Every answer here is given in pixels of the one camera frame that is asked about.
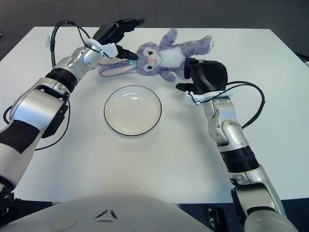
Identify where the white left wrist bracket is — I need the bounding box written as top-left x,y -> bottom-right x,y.
84,38 -> 119,59

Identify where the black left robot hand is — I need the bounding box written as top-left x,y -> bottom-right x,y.
93,17 -> 145,61

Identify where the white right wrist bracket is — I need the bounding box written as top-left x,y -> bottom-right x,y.
183,90 -> 232,106

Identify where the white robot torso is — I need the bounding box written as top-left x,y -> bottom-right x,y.
4,193 -> 213,232

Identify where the black metal stand bracket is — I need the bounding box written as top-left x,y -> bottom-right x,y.
207,207 -> 229,232

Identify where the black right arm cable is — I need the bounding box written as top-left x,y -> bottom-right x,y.
225,81 -> 266,129

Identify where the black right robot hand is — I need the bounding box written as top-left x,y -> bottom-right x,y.
175,58 -> 229,96

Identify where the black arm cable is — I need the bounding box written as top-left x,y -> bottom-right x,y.
2,20 -> 92,152
225,81 -> 266,129

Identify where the purple plush bunny doll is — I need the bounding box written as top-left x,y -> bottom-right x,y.
98,28 -> 216,84

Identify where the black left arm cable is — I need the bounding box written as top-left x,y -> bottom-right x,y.
2,20 -> 92,152

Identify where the white plate with black rim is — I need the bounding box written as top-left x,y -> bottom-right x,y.
103,85 -> 162,138

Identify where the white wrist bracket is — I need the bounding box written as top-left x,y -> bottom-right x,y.
84,38 -> 119,59
183,90 -> 232,106

